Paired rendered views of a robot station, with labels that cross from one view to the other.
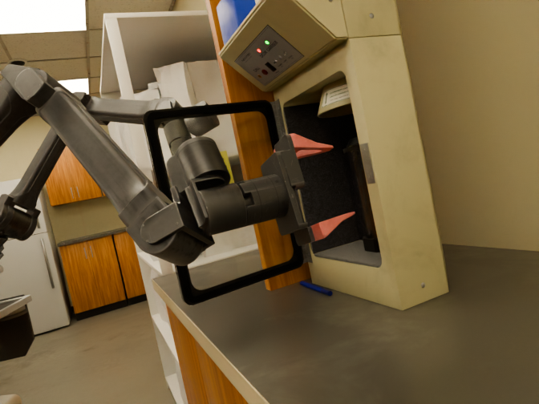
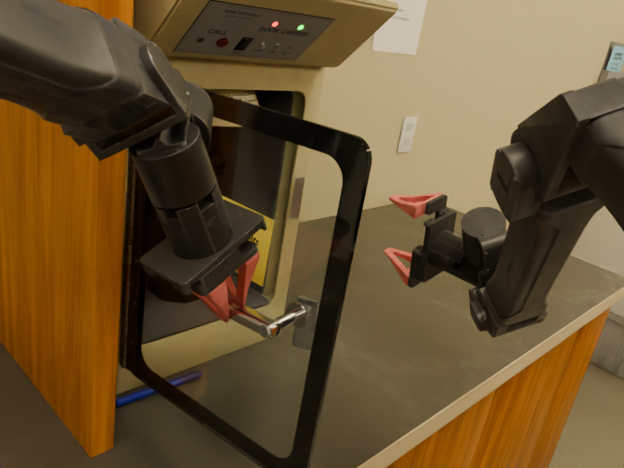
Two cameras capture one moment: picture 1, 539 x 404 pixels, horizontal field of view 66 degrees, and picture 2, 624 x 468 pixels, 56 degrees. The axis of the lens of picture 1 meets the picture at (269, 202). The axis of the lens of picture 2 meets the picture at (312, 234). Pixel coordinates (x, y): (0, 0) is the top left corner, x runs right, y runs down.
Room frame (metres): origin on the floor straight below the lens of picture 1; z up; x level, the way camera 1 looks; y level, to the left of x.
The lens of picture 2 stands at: (1.08, 0.64, 1.49)
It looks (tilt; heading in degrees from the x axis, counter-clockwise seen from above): 21 degrees down; 244
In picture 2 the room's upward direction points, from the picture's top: 10 degrees clockwise
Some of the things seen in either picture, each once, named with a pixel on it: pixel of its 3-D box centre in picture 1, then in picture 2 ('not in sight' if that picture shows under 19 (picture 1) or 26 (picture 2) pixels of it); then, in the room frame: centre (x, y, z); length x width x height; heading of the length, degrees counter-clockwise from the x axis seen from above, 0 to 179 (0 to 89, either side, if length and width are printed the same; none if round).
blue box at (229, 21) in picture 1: (248, 17); not in sight; (0.90, -0.04, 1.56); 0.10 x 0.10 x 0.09; 23
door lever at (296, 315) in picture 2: not in sight; (254, 309); (0.89, 0.16, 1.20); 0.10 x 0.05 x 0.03; 121
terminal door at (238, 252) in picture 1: (230, 195); (223, 281); (0.90, 0.08, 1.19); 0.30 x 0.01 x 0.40; 121
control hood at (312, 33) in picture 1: (273, 46); (277, 25); (0.83, -0.07, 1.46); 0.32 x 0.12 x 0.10; 23
